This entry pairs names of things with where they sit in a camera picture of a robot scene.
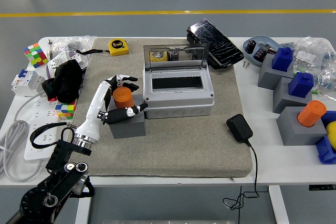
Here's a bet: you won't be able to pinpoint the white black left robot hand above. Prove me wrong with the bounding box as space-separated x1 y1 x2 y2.
74 74 149 142

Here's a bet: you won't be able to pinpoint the orange cylinder battery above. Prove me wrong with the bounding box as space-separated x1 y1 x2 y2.
112 87 134 110
297 100 327 127

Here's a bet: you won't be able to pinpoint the grey box with clear lid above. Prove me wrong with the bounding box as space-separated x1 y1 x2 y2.
142 42 215 120

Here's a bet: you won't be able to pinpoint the white printed box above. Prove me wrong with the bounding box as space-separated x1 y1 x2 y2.
46 50 90 78

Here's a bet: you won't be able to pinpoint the blue block battery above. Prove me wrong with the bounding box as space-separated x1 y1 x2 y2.
288 71 314 98
271 47 294 72

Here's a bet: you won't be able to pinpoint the small colourful puzzle cube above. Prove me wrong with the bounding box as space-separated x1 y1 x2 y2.
54 99 77 120

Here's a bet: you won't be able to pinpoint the grey block with round hole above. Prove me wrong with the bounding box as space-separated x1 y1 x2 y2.
109 93 147 140

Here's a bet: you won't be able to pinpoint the black cloth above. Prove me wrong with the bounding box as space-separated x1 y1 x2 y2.
41 59 85 104

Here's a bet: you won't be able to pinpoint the white power strip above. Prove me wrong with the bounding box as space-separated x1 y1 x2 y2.
24 97 77 161

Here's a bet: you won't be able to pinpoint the white circuit breaker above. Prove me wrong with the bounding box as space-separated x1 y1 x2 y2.
10 68 45 98

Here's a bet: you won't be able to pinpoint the clear plastic bag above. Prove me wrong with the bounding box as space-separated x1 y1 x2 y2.
51 35 97 59

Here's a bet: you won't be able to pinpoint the grey-brown fabric mat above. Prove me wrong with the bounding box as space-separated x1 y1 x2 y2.
62 37 253 183

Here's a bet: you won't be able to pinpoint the large colourful puzzle cube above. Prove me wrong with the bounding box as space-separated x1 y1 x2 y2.
23 42 49 69

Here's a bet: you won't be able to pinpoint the white table leg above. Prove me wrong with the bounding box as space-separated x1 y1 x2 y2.
268 185 291 224
75 187 92 224

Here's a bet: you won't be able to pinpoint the small yellow tape measure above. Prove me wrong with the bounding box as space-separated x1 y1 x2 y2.
149 50 169 63

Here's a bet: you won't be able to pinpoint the black device base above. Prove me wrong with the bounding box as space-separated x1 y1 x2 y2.
186 31 202 48

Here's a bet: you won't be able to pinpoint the black power adapter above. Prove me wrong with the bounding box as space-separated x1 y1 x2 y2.
226 113 254 143

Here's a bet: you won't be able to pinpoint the grey block holder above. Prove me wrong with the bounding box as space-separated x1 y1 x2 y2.
257 54 294 90
276 106 328 146
272 76 313 114

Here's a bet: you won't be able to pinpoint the small metal part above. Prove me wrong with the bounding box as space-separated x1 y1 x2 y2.
259 42 277 55

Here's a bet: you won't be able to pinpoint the blue-grey tray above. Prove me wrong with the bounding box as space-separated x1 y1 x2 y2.
242 35 281 67

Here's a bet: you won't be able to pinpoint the clear bags of small parts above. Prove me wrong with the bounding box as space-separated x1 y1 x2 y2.
280 36 336 95

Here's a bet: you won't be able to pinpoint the blue plastic bin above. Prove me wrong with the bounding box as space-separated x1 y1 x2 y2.
314 111 336 165

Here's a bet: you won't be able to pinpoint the black table control panel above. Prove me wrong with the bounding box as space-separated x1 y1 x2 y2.
308 184 336 191

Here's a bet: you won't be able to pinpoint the yellow round object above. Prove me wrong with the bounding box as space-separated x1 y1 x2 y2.
325 121 336 154

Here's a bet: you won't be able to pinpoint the yellow tape measure with strap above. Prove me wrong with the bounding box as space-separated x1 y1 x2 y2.
75 38 130 57

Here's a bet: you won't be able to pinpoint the white power cable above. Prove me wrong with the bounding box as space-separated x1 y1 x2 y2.
0 90 45 182

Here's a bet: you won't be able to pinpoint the black adapter cord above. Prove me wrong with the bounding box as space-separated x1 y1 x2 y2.
222 140 260 224

